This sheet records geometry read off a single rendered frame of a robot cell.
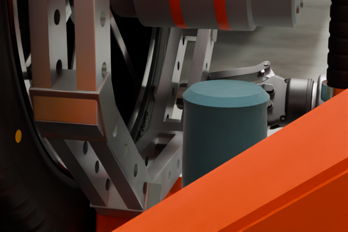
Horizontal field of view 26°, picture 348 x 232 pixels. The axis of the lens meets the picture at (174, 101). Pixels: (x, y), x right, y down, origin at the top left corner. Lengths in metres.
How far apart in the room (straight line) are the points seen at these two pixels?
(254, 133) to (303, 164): 0.42
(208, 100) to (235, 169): 0.34
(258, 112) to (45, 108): 0.21
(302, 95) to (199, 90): 0.34
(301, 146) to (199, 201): 0.06
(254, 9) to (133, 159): 0.21
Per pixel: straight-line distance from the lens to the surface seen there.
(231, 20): 0.83
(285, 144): 0.39
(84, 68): 0.65
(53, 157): 0.79
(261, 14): 0.83
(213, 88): 0.77
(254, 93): 0.75
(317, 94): 1.07
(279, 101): 1.10
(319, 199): 0.31
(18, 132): 0.70
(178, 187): 0.97
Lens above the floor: 0.93
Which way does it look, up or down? 15 degrees down
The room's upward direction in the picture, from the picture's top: straight up
